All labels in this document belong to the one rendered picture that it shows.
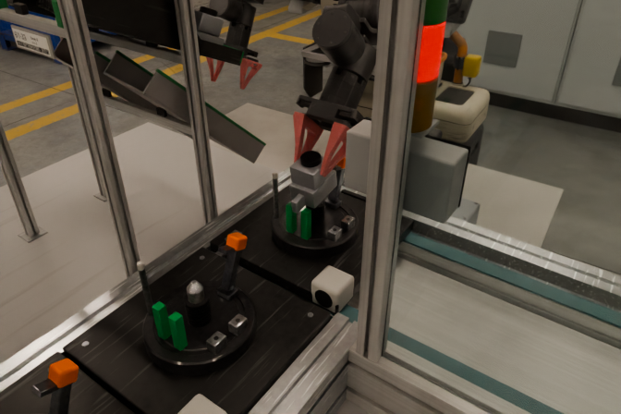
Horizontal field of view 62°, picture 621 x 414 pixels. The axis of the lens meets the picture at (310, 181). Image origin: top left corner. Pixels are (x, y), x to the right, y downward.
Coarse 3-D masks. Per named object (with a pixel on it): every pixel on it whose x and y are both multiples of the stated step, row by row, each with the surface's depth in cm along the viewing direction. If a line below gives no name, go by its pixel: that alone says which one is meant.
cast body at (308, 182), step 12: (300, 156) 75; (312, 156) 74; (300, 168) 74; (312, 168) 74; (300, 180) 75; (312, 180) 73; (324, 180) 76; (336, 180) 79; (300, 192) 75; (312, 192) 74; (324, 192) 77; (300, 204) 75; (312, 204) 75
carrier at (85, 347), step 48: (144, 288) 62; (192, 288) 61; (240, 288) 72; (96, 336) 64; (144, 336) 62; (192, 336) 62; (240, 336) 62; (288, 336) 64; (144, 384) 59; (192, 384) 59; (240, 384) 59
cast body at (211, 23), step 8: (200, 8) 86; (208, 8) 85; (200, 16) 84; (208, 16) 84; (216, 16) 87; (200, 24) 84; (208, 24) 85; (216, 24) 86; (200, 32) 84; (208, 32) 85; (216, 32) 87; (208, 40) 86; (216, 40) 87; (224, 40) 88
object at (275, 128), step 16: (240, 112) 150; (256, 112) 150; (272, 112) 150; (256, 128) 140; (272, 128) 140; (288, 128) 140; (272, 144) 132; (288, 144) 132; (320, 144) 132; (256, 160) 125; (272, 160) 125; (288, 160) 125
